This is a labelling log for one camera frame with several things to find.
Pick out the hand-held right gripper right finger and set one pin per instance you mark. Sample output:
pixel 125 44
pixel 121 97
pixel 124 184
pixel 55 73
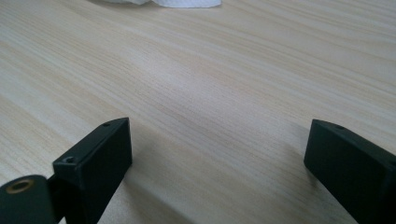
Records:
pixel 355 168

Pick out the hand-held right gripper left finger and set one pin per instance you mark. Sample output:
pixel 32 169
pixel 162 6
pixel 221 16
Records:
pixel 93 165

